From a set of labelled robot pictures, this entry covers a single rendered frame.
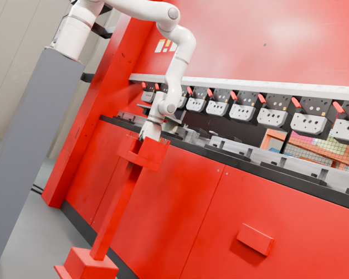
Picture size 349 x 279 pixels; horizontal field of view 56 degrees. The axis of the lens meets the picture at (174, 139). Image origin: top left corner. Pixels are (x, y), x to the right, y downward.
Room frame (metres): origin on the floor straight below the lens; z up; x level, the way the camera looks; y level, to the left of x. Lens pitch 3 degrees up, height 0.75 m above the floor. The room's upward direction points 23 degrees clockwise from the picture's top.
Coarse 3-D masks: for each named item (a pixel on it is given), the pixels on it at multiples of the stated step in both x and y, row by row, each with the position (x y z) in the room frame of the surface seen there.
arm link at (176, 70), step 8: (176, 64) 1.67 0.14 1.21; (184, 64) 1.68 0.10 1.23; (168, 72) 1.68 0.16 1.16; (176, 72) 1.67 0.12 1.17; (184, 72) 1.71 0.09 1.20; (168, 80) 1.65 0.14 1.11; (176, 80) 1.67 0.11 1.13; (168, 88) 1.62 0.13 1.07; (176, 88) 1.63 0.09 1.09; (168, 96) 1.61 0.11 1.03; (176, 96) 1.62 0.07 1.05; (160, 104) 1.64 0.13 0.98; (168, 104) 1.61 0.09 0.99; (176, 104) 1.63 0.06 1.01; (160, 112) 1.66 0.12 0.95; (168, 112) 1.62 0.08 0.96
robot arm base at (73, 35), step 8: (64, 24) 1.54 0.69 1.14; (72, 24) 1.52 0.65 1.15; (80, 24) 1.53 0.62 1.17; (64, 32) 1.53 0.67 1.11; (72, 32) 1.52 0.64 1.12; (80, 32) 1.54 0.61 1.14; (88, 32) 1.58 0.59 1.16; (64, 40) 1.52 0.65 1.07; (72, 40) 1.53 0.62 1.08; (80, 40) 1.55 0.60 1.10; (56, 48) 1.50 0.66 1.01; (64, 48) 1.52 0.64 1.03; (72, 48) 1.53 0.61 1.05; (80, 48) 1.57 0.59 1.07; (72, 56) 1.55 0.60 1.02
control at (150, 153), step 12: (120, 144) 1.80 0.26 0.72; (132, 144) 1.73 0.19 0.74; (144, 144) 1.65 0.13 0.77; (156, 144) 1.70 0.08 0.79; (168, 144) 1.74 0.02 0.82; (120, 156) 1.76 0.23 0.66; (132, 156) 1.68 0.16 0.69; (144, 156) 1.67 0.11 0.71; (156, 156) 1.72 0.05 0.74; (156, 168) 1.74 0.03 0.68
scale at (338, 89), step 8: (184, 80) 2.25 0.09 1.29; (192, 80) 2.18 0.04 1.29; (200, 80) 2.12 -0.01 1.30; (208, 80) 2.06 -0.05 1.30; (216, 80) 2.00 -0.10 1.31; (224, 80) 1.94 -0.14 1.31; (232, 80) 1.89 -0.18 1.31; (240, 80) 1.84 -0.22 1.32; (248, 80) 1.80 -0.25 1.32; (280, 88) 1.61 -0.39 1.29; (288, 88) 1.58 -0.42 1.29; (296, 88) 1.54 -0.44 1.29; (304, 88) 1.51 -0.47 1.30; (312, 88) 1.48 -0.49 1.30; (320, 88) 1.45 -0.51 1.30; (328, 88) 1.42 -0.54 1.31; (336, 88) 1.39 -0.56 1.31; (344, 88) 1.36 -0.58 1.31
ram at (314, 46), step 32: (192, 0) 2.52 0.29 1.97; (224, 0) 2.20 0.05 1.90; (256, 0) 1.95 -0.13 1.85; (288, 0) 1.76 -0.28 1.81; (320, 0) 1.59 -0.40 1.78; (192, 32) 2.37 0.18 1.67; (224, 32) 2.09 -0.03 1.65; (256, 32) 1.87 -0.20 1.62; (288, 32) 1.69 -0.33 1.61; (320, 32) 1.54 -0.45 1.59; (160, 64) 2.57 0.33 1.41; (192, 64) 2.24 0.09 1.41; (224, 64) 1.99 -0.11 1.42; (256, 64) 1.79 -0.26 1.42; (288, 64) 1.62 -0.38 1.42; (320, 64) 1.48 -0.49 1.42; (320, 96) 1.43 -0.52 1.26
